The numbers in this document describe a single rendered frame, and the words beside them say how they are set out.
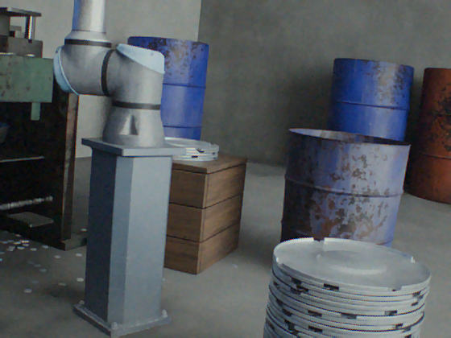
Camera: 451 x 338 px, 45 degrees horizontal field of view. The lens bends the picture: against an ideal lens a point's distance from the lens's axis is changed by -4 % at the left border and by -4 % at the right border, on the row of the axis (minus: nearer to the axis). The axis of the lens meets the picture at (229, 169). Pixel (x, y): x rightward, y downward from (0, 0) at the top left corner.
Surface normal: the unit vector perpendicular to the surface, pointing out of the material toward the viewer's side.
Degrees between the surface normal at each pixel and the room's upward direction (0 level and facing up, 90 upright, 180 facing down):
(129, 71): 90
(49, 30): 90
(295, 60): 90
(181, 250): 90
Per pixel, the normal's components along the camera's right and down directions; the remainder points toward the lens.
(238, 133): -0.48, 0.08
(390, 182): 0.59, 0.22
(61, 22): 0.88, 0.15
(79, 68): -0.16, 0.14
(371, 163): 0.14, 0.20
